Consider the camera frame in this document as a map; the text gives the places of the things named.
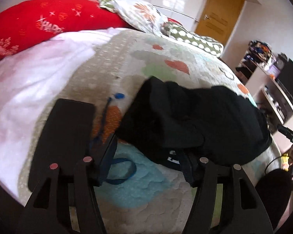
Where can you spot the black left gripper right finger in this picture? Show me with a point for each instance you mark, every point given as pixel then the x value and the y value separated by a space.
pixel 225 201

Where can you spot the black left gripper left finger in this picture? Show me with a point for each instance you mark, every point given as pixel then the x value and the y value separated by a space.
pixel 48 208

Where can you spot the black pants with white logo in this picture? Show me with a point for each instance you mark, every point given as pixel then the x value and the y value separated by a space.
pixel 166 120

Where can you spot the black phone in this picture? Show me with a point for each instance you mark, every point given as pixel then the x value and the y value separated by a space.
pixel 64 139

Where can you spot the patchwork heart quilt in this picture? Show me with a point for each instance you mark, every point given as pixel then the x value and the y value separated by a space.
pixel 141 218

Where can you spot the pink bed sheet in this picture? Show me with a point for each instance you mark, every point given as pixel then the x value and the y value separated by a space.
pixel 29 80

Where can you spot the white shelf unit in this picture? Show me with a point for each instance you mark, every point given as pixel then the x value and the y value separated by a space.
pixel 257 71

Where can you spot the green white dotted pillow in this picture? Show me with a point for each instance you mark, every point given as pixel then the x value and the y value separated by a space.
pixel 178 32

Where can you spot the long red bolster pillow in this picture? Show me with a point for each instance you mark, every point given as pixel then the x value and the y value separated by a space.
pixel 32 22

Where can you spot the wooden door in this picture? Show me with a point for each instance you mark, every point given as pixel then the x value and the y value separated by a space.
pixel 219 18

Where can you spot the floral white pillow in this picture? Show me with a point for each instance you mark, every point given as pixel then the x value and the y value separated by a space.
pixel 139 14

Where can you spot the blue clicker with lanyard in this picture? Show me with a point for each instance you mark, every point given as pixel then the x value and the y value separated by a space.
pixel 103 152

